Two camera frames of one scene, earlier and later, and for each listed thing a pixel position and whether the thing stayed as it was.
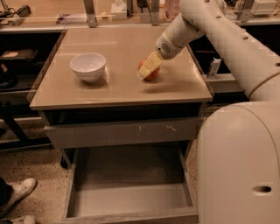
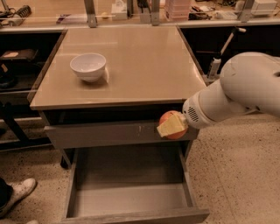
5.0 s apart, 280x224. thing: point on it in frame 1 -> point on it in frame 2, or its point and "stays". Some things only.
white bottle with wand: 214,66 stays
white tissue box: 119,10 stays
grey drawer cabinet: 108,87 stays
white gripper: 168,49 -> 192,114
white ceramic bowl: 89,66 stays
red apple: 153,73 -> 166,115
